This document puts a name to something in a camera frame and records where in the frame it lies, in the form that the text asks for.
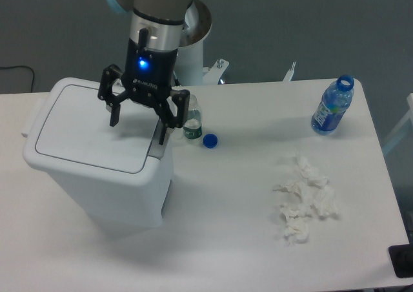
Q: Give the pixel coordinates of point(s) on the white trash can body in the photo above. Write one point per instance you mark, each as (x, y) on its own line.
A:
(135, 199)

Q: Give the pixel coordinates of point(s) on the blue bottle cap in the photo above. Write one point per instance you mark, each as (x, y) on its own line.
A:
(210, 140)

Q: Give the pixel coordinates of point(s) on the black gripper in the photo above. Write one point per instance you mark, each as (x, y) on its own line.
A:
(146, 79)

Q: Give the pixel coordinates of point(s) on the black device at edge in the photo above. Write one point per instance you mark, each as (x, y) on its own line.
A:
(401, 258)

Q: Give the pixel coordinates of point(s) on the blue plastic water bottle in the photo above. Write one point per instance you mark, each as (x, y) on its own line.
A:
(334, 103)

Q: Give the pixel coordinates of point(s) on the white frame at right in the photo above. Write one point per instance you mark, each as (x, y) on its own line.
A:
(399, 131)

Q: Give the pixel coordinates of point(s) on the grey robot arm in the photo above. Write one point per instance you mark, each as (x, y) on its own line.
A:
(153, 44)

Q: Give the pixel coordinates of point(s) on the clear green-label bottle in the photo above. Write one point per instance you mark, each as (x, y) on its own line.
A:
(192, 129)

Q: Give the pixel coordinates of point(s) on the white trash can lid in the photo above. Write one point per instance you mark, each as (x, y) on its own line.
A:
(77, 129)

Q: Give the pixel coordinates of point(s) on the crumpled white tissue paper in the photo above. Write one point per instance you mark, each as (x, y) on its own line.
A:
(307, 196)

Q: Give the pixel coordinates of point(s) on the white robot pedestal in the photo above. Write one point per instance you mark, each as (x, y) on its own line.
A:
(189, 68)

